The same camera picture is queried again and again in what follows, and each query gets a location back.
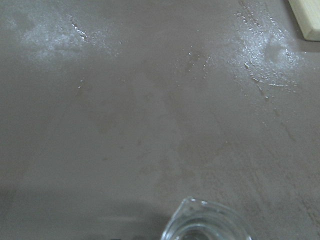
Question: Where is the clear glass measuring cup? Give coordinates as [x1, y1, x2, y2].
[160, 197, 256, 240]

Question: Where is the bamboo cutting board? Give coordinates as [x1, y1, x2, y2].
[288, 0, 320, 42]

